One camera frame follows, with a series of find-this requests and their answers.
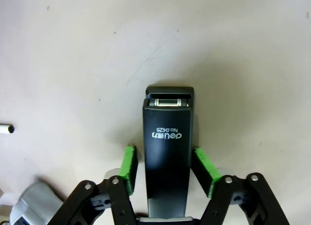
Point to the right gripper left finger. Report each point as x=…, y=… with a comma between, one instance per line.
x=121, y=205

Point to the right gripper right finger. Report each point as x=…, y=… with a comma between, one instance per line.
x=226, y=203

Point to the white marker pen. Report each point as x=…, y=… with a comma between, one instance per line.
x=6, y=128

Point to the black deli stapler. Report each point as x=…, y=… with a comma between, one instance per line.
x=165, y=161

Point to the grey tape roll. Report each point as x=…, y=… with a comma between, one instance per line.
x=34, y=200

